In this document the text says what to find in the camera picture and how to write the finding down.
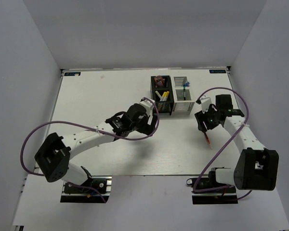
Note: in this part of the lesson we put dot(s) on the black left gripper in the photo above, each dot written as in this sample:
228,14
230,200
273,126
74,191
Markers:
147,128

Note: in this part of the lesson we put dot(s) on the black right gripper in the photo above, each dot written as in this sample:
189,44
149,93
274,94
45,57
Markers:
201,117

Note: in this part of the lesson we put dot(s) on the orange capped marker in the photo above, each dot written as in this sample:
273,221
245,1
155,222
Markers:
208,140

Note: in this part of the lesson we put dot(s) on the pale yellow capped marker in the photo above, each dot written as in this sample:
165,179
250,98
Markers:
158,95

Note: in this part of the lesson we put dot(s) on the yellow capped marker horizontal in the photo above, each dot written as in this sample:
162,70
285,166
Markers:
163,94

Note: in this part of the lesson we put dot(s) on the green capped marker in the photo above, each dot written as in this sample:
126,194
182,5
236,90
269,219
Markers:
184,93

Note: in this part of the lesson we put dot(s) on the clear tube of markers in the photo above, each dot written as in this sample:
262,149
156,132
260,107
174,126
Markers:
159,82

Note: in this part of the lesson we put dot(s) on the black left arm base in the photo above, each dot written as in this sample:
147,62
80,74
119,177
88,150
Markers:
72,194

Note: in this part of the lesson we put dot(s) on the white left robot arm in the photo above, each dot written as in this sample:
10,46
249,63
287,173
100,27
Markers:
54,155

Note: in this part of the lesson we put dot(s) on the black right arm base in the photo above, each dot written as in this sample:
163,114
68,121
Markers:
216,188

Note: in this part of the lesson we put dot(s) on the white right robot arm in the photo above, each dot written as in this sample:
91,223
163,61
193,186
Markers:
257,166

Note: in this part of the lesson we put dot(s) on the black slotted organizer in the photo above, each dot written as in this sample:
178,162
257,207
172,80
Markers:
165,106

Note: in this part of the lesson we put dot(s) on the white slotted organizer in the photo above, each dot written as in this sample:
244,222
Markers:
180,106

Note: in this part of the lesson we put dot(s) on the dark logo sticker right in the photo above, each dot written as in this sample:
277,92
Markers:
217,71

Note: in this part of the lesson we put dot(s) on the dark logo sticker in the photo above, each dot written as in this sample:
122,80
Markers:
217,71
71,74

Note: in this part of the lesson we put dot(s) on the dark logo sticker left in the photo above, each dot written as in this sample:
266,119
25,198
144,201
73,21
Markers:
71,74

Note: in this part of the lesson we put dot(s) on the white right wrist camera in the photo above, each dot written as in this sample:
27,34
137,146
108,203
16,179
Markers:
205,103

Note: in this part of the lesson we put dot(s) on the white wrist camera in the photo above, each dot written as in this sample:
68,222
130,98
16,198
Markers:
148,104
205,103

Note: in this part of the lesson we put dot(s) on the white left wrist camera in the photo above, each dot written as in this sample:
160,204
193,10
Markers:
148,104

